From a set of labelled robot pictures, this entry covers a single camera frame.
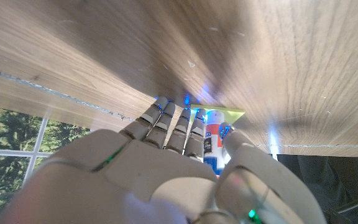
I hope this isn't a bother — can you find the yellow sticky note pad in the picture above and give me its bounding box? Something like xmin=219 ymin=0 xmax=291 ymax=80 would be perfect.
xmin=190 ymin=104 xmax=246 ymax=125

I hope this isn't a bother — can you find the glue stick with orange cap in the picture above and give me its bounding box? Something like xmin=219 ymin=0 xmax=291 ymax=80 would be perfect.
xmin=203 ymin=110 xmax=229 ymax=177

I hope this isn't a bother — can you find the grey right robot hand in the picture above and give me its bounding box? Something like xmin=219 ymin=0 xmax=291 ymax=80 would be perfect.
xmin=0 ymin=95 xmax=328 ymax=224

